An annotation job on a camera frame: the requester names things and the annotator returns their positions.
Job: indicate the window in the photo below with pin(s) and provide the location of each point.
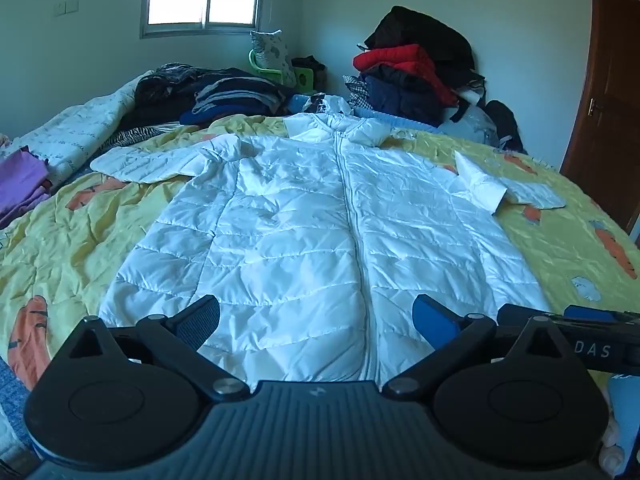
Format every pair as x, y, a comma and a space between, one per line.
175, 7

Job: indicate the black bag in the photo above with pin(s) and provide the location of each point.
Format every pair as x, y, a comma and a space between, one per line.
312, 64

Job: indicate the brown wooden door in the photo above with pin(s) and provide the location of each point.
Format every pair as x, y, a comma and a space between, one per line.
605, 110

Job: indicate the grey blue cloth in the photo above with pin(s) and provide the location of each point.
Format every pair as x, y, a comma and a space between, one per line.
475, 122

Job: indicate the red puffer jacket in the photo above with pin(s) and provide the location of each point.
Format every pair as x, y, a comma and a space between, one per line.
400, 57

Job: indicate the zebra striped cloth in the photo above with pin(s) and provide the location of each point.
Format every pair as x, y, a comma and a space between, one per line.
137, 136

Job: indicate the black jacket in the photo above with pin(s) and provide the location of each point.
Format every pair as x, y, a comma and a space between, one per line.
425, 30

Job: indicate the navy jacket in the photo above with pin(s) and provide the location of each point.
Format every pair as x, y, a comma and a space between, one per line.
400, 95

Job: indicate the checkered cloth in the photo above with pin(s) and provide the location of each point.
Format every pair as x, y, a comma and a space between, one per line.
356, 91

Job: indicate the light blue printed cloth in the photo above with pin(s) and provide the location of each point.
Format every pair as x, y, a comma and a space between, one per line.
625, 400

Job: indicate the black backpack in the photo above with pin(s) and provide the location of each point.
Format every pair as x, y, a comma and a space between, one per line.
505, 122

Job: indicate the blue patterned bed sheet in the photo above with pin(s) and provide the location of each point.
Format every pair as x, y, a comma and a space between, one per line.
12, 400

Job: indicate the green plastic chair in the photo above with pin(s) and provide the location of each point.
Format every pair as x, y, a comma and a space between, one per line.
262, 71

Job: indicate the white puffer jacket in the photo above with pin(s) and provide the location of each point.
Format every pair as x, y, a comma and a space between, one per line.
300, 220

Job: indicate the black grey patterned garment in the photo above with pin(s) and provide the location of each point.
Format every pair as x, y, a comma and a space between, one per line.
167, 82

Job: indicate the white printed quilt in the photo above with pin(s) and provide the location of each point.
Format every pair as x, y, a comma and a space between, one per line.
75, 130

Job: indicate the navy striped sweater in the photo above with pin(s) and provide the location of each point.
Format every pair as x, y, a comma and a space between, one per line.
235, 97

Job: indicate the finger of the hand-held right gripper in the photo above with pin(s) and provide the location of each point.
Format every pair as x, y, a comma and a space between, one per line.
590, 314

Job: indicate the green box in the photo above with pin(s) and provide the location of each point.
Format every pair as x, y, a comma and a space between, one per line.
303, 77

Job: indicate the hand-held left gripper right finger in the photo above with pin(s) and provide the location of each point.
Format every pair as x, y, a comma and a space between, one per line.
434, 324

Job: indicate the wall switch plate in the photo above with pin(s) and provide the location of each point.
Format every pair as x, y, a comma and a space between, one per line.
66, 8

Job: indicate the purple cloth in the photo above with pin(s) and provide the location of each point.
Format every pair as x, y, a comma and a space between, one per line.
20, 180

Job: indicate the yellow carrot print quilt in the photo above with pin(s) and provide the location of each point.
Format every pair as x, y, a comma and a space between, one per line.
550, 260

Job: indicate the leaf print pillow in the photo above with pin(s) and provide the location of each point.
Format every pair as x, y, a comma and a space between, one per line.
272, 52

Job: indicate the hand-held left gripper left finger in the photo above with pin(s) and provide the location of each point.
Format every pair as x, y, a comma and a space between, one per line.
200, 321

